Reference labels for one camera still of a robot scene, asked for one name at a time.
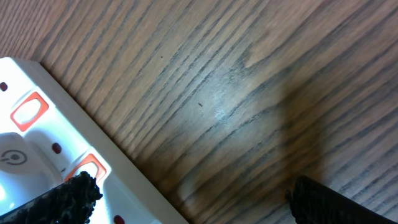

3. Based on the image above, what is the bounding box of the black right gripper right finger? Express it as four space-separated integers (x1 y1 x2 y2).
285 175 396 224

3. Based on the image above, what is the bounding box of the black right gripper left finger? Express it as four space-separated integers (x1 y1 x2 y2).
1 171 103 224

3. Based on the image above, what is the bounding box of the white extension socket strip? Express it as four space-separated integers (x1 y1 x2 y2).
1 57 185 224

